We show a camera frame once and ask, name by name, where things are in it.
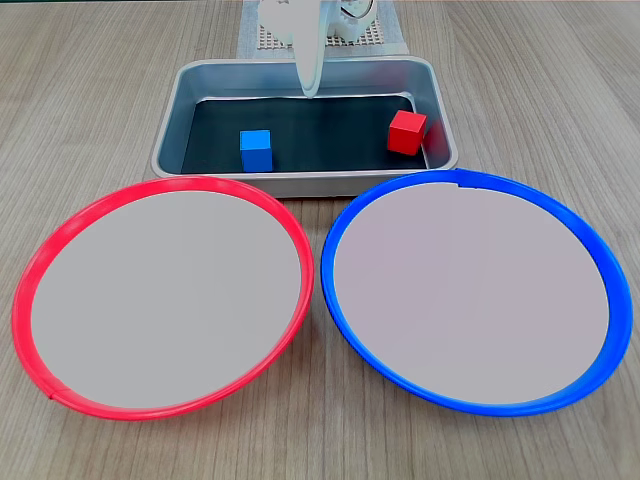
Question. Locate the blue cube block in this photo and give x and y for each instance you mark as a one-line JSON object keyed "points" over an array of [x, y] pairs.
{"points": [[256, 150]]}

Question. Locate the red cube block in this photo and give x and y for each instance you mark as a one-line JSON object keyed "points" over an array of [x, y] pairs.
{"points": [[406, 132]]}

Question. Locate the black tray liner mat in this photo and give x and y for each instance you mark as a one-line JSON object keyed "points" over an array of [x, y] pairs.
{"points": [[320, 135]]}

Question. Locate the silver metal tray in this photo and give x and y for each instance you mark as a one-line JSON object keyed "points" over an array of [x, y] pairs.
{"points": [[170, 150]]}

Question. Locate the grey cloth mat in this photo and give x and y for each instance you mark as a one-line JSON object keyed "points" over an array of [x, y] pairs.
{"points": [[246, 35]]}

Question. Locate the beige mesh mat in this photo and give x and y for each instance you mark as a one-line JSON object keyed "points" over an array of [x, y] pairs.
{"points": [[372, 39]]}

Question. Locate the red-rimmed round dish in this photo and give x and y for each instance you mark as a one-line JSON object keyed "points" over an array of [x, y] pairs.
{"points": [[165, 300]]}

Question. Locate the blue-rimmed round dish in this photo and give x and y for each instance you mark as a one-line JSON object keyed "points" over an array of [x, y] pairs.
{"points": [[470, 300]]}

